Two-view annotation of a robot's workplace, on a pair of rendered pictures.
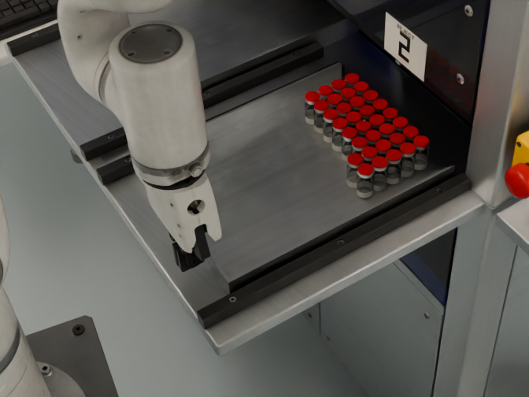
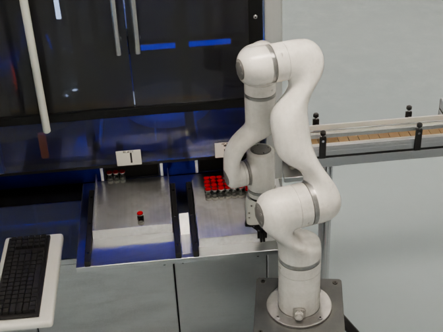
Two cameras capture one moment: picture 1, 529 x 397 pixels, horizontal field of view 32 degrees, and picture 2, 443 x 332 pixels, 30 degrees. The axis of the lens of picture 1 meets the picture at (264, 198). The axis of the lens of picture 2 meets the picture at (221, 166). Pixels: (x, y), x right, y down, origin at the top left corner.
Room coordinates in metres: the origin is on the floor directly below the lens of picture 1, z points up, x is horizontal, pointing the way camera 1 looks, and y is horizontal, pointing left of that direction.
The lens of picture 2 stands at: (-0.02, 2.04, 2.52)
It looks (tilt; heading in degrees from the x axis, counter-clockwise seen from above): 33 degrees down; 294
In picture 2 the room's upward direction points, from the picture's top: 3 degrees counter-clockwise
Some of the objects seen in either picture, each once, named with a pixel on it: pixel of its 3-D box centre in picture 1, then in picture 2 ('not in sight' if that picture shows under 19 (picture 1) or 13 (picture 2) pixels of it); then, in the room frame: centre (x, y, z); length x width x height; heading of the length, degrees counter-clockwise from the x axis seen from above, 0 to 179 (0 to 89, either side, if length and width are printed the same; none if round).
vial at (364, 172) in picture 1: (364, 180); not in sight; (0.83, -0.13, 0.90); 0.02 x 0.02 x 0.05
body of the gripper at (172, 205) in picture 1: (177, 191); (261, 206); (0.72, 0.10, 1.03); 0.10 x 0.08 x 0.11; 28
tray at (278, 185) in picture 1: (290, 169); (233, 208); (0.87, -0.04, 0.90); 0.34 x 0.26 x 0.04; 118
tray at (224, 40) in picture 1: (223, 20); (132, 201); (1.22, 0.04, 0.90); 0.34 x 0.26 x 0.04; 118
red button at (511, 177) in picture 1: (525, 179); not in sight; (0.73, -0.30, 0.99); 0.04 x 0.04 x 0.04; 28
